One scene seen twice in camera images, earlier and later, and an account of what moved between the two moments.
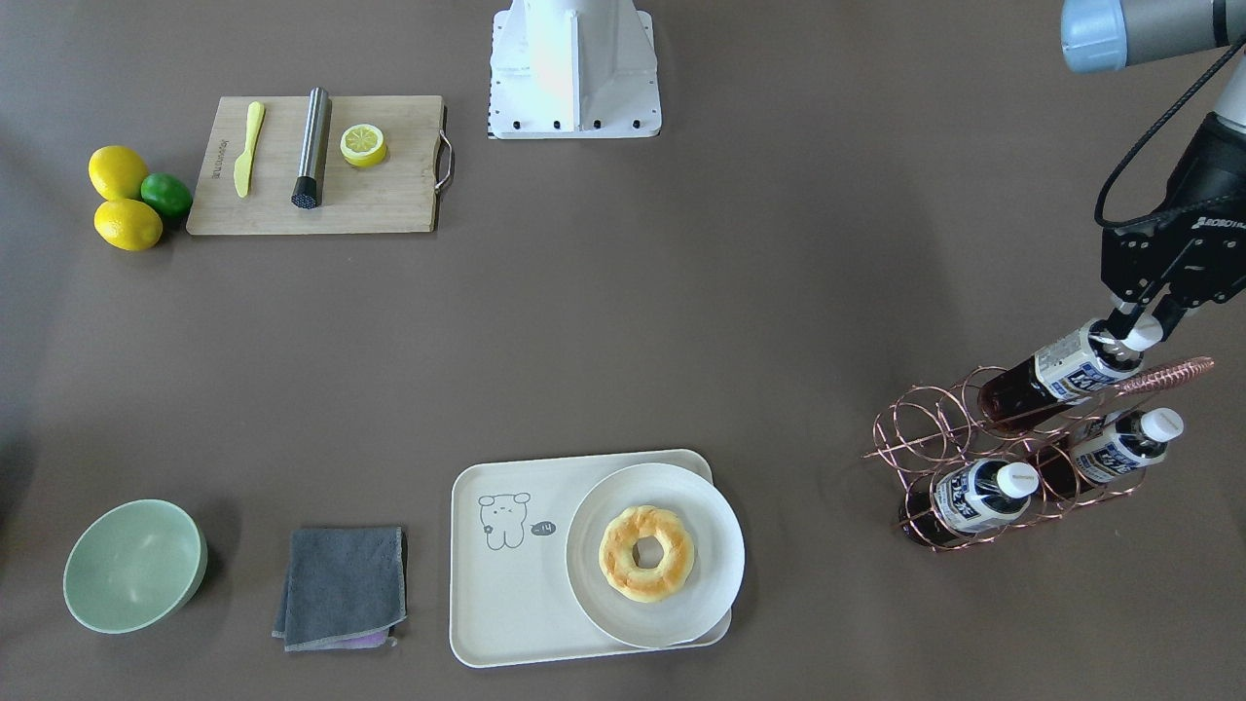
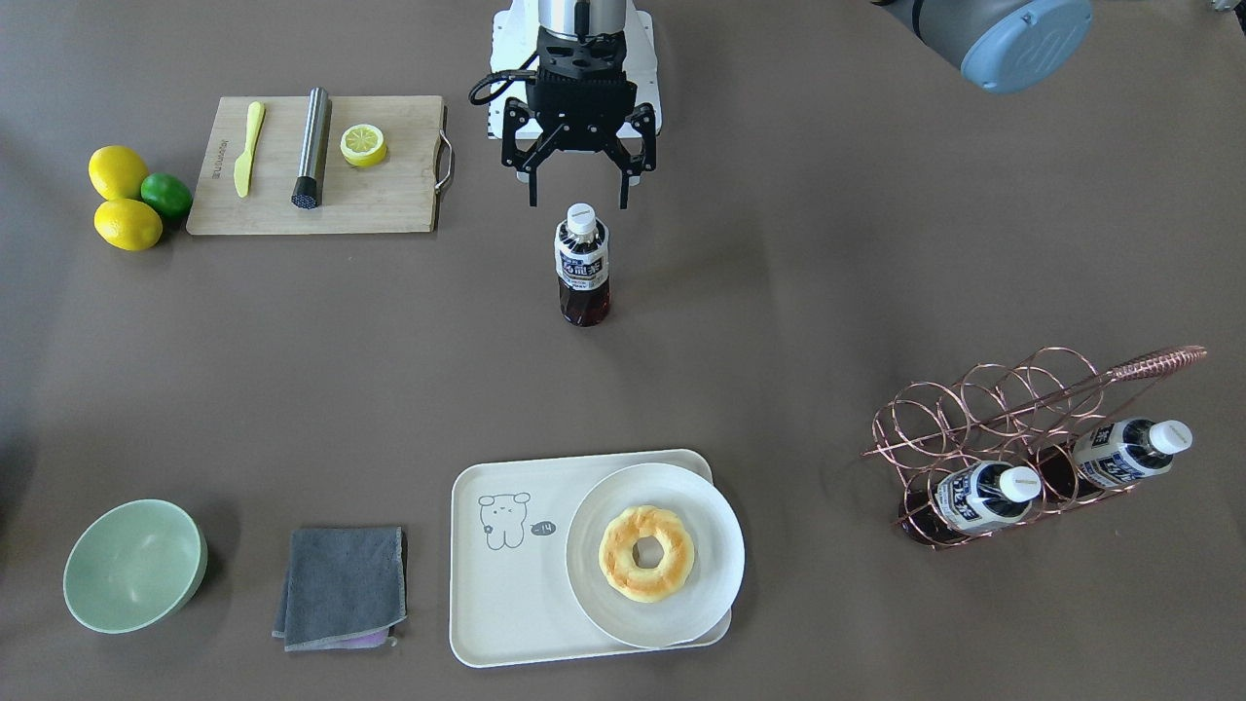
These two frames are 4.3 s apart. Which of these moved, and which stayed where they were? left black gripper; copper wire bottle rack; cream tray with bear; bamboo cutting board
Moved: left black gripper
Stayed: bamboo cutting board; cream tray with bear; copper wire bottle rack
